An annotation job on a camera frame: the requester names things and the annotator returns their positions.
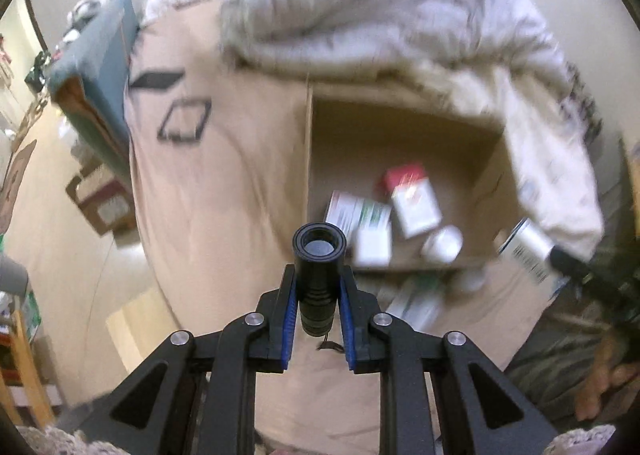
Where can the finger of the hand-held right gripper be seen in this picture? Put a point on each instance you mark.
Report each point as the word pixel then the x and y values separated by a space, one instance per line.
pixel 570 262

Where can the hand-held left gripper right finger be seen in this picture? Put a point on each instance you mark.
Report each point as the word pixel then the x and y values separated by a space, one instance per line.
pixel 349 325

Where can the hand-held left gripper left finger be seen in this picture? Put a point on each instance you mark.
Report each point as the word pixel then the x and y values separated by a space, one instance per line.
pixel 286 320

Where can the silver barcode medicine box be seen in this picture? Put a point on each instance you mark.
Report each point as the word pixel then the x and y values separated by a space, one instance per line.
pixel 527 247

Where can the black flashlight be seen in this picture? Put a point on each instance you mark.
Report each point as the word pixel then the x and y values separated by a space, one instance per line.
pixel 319 285

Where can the small blue-edged medicine box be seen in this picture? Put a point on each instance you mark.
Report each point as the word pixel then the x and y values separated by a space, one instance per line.
pixel 372 250

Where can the white green-striped medicine box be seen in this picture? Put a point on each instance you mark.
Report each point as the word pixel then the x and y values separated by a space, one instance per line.
pixel 355 212

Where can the white pill bottle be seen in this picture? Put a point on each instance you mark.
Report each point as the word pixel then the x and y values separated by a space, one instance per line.
pixel 441 245

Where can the red and white cigarette pack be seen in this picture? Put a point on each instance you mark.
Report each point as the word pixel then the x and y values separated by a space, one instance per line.
pixel 415 210

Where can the brown cardboard box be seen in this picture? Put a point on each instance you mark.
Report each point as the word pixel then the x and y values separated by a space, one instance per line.
pixel 400 135

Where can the person's right hand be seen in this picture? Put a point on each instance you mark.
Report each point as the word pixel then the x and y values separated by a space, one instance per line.
pixel 607 375

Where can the green and white medicine box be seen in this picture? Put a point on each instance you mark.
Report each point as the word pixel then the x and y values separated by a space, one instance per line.
pixel 417 302

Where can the cream bear-print blanket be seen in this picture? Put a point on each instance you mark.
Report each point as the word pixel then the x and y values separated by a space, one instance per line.
pixel 550 160

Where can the grey striped cloth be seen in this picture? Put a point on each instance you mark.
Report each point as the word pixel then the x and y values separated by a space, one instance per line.
pixel 545 375

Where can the beige bed sheet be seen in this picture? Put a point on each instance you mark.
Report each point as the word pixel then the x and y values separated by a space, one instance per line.
pixel 215 195

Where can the dark patterned cloth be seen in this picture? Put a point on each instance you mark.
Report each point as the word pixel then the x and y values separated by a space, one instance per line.
pixel 585 105

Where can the cardboard box on floor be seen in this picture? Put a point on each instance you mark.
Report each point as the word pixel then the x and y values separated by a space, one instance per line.
pixel 102 200

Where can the white lace garment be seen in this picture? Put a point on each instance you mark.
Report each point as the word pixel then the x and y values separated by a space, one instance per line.
pixel 60 442

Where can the wooden shelf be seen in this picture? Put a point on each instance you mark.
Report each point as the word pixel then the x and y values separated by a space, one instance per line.
pixel 30 365

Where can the black phone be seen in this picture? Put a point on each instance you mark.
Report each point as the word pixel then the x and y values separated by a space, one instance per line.
pixel 155 80

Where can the brown floor mat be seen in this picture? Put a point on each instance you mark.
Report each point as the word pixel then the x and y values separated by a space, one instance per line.
pixel 15 180

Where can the teal padded furniture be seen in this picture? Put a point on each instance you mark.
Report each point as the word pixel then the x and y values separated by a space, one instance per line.
pixel 95 65

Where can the white printed quilt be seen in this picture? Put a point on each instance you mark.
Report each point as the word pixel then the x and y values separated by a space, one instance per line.
pixel 375 0

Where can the grey white cloth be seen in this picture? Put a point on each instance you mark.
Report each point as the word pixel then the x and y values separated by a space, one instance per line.
pixel 92 7

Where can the black phone bumper frame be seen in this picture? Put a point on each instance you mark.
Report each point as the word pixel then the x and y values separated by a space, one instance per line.
pixel 165 127

